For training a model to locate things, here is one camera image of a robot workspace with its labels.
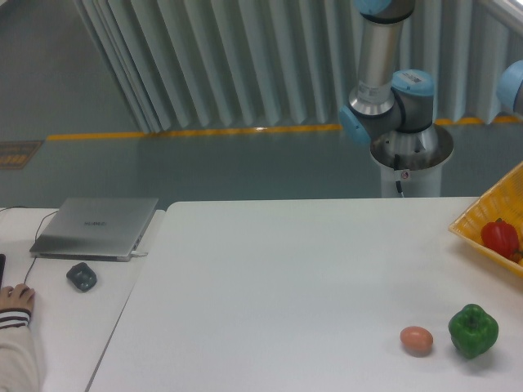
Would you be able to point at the person's hand on mouse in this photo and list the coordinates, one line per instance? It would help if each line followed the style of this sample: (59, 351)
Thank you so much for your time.
(20, 297)

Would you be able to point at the yellow bell pepper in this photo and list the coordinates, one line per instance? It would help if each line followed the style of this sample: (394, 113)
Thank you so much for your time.
(516, 257)

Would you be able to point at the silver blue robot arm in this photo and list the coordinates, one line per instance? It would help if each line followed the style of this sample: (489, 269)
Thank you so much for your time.
(384, 94)

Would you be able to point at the cream striped sleeve forearm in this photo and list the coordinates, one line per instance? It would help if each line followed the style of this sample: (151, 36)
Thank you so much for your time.
(19, 366)

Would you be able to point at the green bell pepper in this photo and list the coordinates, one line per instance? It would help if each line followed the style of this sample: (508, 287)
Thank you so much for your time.
(473, 331)

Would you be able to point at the red bell pepper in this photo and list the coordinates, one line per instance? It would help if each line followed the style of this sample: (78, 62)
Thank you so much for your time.
(501, 237)

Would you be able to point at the yellow woven basket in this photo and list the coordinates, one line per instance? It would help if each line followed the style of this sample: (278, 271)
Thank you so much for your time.
(503, 200)

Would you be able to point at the black keyboard edge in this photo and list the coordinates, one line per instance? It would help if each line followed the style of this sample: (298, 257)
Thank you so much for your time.
(3, 260)

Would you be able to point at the small black plastic gadget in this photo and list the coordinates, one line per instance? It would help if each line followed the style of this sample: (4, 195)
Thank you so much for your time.
(82, 276)

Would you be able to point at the silver closed laptop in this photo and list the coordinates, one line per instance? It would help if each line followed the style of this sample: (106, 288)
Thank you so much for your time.
(95, 229)

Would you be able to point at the folding corrugated partition screen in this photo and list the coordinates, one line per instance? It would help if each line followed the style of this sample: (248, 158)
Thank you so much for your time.
(200, 64)

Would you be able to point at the brown egg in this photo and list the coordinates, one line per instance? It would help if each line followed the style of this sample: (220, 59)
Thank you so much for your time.
(416, 339)

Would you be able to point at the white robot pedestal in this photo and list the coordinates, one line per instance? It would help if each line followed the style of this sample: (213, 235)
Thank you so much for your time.
(411, 165)

